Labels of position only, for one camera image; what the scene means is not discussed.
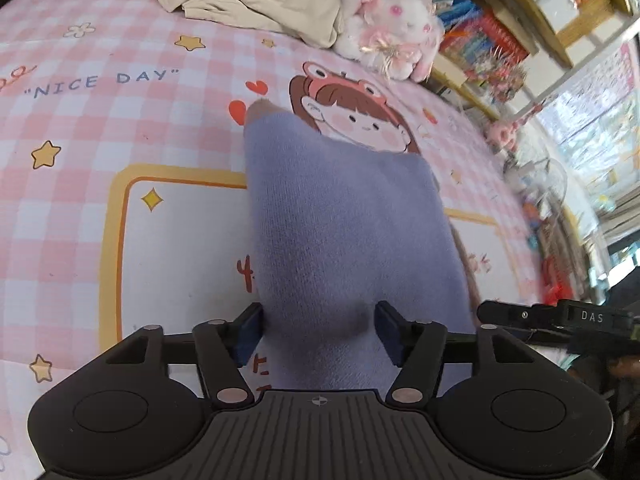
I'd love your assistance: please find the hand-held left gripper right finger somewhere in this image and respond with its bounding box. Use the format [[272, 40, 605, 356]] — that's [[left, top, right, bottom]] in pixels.
[[374, 300, 537, 407]]

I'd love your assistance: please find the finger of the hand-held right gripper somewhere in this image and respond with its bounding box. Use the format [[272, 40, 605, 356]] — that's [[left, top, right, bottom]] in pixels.
[[476, 300, 567, 336]]

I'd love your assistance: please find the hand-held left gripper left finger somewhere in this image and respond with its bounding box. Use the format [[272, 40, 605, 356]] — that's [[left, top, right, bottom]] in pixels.
[[104, 302, 266, 409]]

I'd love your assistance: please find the purple and brown sweater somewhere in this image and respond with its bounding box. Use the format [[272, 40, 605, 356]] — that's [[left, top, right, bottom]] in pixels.
[[242, 100, 478, 394]]

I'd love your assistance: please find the person's right hand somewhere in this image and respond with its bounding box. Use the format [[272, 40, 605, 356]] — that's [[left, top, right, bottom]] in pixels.
[[606, 356, 640, 379]]

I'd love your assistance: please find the small pink plush toy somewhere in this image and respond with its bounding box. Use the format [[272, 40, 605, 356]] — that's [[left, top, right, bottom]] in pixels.
[[485, 105, 544, 154]]

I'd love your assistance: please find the colourful flower decoration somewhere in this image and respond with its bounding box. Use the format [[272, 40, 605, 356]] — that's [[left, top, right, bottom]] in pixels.
[[475, 52, 534, 104]]

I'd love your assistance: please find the pink checked table mat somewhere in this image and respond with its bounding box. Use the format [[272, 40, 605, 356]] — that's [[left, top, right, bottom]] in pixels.
[[0, 0, 601, 463]]

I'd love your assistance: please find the row of colourful books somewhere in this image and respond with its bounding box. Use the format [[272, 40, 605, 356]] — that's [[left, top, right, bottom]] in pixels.
[[330, 0, 531, 92]]

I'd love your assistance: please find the white wooden bookshelf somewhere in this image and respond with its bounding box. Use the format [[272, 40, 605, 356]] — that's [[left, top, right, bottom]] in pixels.
[[105, 0, 640, 122]]

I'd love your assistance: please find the white pink plush bunny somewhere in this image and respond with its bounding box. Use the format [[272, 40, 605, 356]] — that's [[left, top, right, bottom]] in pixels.
[[332, 0, 446, 84]]

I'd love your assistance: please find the alphabet wall poster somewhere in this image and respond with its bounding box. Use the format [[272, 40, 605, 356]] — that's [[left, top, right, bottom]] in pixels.
[[540, 42, 640, 177]]

